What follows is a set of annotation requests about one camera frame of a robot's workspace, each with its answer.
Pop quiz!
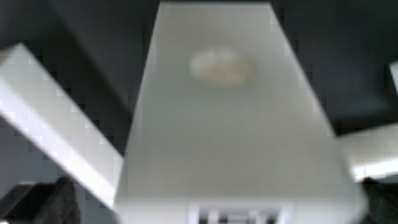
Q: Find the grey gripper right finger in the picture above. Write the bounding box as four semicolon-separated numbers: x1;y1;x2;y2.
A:
359;178;398;224

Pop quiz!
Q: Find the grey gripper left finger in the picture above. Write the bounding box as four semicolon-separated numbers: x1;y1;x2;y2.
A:
0;177;82;224

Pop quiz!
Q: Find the white flat panel piece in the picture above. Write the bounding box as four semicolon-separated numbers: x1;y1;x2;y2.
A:
114;2;366;224

